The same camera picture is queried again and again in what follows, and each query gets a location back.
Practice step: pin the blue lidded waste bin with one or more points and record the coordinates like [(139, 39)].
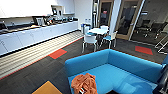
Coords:
[(85, 28)]

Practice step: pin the white lower kitchen cabinets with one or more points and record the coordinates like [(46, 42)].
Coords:
[(33, 35)]

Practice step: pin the blue sofa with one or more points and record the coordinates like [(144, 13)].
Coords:
[(133, 71)]

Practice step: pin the white chair blue seat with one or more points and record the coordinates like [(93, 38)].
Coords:
[(110, 38)]

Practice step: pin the wide wooden glass door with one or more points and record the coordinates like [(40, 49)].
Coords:
[(128, 20)]

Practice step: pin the white upper kitchen cabinets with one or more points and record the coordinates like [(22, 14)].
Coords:
[(30, 8)]

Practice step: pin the narrow wooden glass door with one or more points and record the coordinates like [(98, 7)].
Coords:
[(105, 13)]

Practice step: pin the black lounge chair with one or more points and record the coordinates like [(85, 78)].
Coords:
[(153, 28)]

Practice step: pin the black coffee machine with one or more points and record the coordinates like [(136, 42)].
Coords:
[(39, 21)]

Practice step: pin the white metal frame stand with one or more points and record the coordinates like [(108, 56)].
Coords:
[(162, 43)]

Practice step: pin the orange hooded sweatshirt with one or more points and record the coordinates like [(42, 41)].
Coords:
[(85, 83)]

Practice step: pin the orange square side table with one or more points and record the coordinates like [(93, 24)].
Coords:
[(46, 89)]

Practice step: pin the white open wall shelf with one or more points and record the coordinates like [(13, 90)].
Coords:
[(57, 10)]

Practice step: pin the white kitchen cabinets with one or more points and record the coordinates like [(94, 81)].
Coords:
[(30, 8), (33, 35)]

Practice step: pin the white square dining table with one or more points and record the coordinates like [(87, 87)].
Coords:
[(97, 31)]

